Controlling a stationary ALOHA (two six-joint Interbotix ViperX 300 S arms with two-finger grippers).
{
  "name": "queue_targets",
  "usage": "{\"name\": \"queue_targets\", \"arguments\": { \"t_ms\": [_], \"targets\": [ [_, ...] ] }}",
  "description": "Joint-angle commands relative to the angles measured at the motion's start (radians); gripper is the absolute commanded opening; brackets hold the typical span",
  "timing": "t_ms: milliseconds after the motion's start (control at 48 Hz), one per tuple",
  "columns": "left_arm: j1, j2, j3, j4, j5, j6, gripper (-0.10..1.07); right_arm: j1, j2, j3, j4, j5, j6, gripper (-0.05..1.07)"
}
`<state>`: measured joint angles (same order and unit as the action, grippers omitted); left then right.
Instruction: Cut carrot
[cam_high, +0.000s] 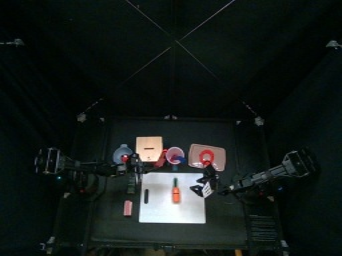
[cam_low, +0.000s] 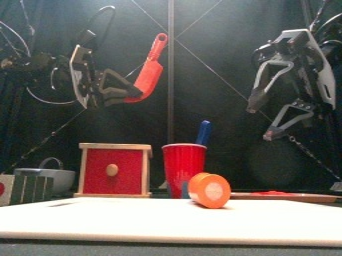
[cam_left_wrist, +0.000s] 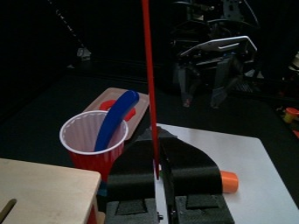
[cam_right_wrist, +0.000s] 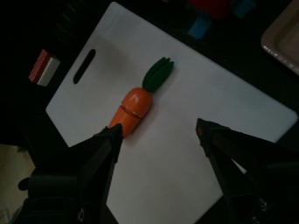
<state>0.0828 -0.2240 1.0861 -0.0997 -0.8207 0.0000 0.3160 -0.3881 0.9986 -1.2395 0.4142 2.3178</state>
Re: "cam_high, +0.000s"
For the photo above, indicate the orange toy carrot green top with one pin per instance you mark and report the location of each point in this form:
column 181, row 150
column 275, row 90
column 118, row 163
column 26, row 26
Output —
column 177, row 195

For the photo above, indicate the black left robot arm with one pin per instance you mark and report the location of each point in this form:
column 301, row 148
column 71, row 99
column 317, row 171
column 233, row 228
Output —
column 88, row 165

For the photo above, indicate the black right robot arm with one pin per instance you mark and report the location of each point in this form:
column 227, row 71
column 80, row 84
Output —
column 267, row 175

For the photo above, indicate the red toy in bowl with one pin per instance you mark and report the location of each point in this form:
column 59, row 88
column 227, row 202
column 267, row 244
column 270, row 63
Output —
column 125, row 158

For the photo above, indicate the wooden box red front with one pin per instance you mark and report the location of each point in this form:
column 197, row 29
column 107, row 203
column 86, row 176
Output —
column 149, row 145

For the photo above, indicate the red plastic cup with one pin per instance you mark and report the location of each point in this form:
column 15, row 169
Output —
column 170, row 154

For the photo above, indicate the green striped toy block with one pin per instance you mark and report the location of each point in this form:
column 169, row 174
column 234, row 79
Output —
column 131, row 186

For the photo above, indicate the white cutting board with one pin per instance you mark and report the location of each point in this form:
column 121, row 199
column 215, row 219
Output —
column 191, row 210

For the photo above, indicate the pink rectangular block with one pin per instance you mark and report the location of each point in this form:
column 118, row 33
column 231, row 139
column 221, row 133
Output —
column 129, row 208

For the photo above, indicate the black ribbed panel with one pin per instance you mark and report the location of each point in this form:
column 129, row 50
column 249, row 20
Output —
column 262, row 230

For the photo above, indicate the silver frame bracket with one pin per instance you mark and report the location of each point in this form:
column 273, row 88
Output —
column 18, row 42
column 82, row 117
column 170, row 117
column 333, row 44
column 258, row 121

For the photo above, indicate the grey vertical frame pole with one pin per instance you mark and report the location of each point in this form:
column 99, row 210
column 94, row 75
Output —
column 171, row 83

